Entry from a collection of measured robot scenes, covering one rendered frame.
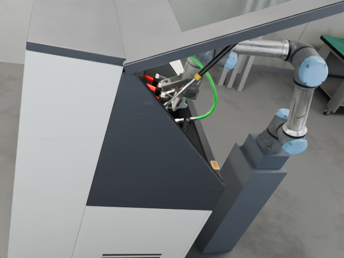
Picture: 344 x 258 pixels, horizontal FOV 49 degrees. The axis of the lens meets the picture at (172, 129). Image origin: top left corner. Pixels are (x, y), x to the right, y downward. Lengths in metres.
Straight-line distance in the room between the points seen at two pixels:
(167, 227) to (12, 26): 2.44
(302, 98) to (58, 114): 1.07
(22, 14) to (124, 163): 2.40
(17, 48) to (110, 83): 2.59
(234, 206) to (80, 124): 1.26
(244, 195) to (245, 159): 0.22
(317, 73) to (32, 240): 1.41
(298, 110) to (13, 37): 2.63
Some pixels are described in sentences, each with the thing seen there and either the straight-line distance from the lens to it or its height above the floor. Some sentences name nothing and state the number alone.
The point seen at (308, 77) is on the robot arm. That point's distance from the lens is 1.71.
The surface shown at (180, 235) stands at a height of 0.59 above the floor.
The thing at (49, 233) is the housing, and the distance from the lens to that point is 1.77.
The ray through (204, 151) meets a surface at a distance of 1.83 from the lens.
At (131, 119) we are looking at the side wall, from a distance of 1.30.
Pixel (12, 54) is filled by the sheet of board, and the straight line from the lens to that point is 3.77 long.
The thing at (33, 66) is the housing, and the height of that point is 1.42.
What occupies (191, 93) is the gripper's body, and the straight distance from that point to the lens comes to 1.67.
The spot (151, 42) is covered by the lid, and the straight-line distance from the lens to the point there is 1.22.
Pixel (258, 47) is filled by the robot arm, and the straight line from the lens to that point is 1.75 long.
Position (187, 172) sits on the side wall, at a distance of 1.55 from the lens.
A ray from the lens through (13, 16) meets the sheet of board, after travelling 3.65.
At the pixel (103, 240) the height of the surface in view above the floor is 0.54.
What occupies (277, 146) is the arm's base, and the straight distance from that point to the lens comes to 2.12.
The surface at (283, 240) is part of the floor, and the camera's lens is 3.08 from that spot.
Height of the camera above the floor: 2.06
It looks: 37 degrees down
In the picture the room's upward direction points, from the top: 22 degrees clockwise
